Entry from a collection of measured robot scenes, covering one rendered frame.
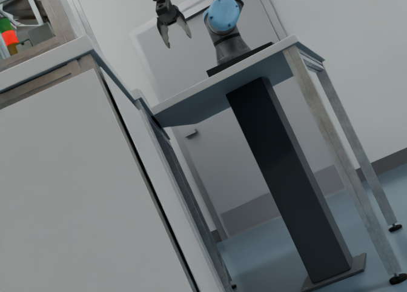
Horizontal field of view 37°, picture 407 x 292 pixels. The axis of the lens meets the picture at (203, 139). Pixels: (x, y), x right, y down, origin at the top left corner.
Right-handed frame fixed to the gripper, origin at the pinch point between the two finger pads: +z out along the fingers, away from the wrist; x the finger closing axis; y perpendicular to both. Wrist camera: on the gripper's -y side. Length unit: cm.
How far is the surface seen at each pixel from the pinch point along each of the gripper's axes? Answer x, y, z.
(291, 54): -38, -24, 25
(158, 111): 11.5, -23.2, 24.1
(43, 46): -3, -124, 16
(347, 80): -58, 318, 29
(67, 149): -2, -128, 35
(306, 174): -24, 11, 66
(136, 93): 3, -64, 22
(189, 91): -1.7, -24.0, 22.4
